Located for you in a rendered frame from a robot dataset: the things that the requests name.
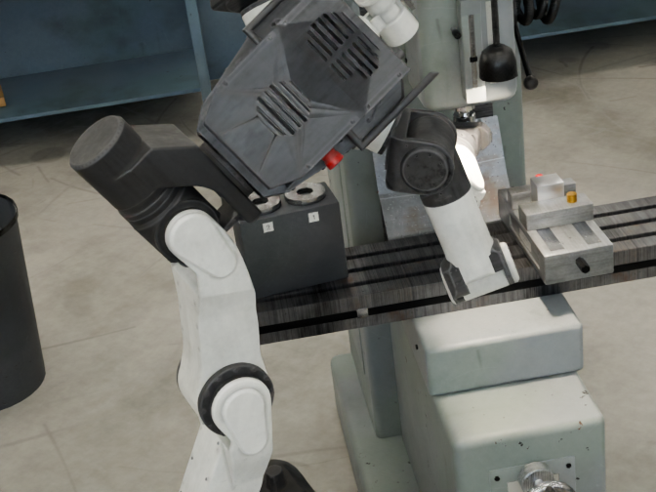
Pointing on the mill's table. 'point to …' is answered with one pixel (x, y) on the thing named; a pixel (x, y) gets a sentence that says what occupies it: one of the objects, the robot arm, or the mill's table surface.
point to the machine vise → (556, 240)
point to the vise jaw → (554, 212)
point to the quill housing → (445, 49)
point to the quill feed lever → (523, 56)
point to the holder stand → (293, 240)
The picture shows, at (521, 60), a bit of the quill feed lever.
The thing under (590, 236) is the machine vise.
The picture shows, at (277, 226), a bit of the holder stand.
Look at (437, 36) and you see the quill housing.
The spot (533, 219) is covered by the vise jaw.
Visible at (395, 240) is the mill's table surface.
